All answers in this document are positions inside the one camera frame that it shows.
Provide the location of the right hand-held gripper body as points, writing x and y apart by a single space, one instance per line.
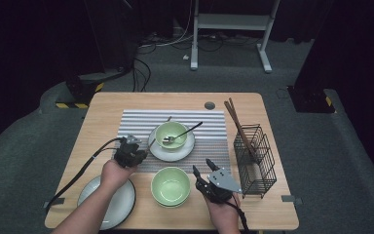
219 188

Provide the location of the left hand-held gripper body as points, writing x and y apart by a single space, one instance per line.
128 154

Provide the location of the brown wooden chopstick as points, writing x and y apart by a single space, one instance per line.
237 125
151 146
235 110
231 114

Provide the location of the white plate dark rim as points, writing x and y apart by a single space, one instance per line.
172 156
126 201

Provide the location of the green bowl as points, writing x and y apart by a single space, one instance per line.
175 130
172 206
170 187

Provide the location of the person's left hand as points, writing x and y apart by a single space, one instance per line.
117 177

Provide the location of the person's right hand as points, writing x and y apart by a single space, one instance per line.
224 217

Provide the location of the grey striped placemat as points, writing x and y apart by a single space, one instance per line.
214 143

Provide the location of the grey round table grommet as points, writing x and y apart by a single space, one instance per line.
209 105

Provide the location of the grey tape strip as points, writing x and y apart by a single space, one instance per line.
290 199
59 201

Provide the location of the black stand base yellow stripes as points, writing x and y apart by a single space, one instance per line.
78 91
310 100

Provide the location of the black equipment column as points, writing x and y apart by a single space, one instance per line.
117 39

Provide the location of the dark curtain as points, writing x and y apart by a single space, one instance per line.
363 48
19 48

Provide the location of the white metal stand frame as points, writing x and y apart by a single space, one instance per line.
233 22

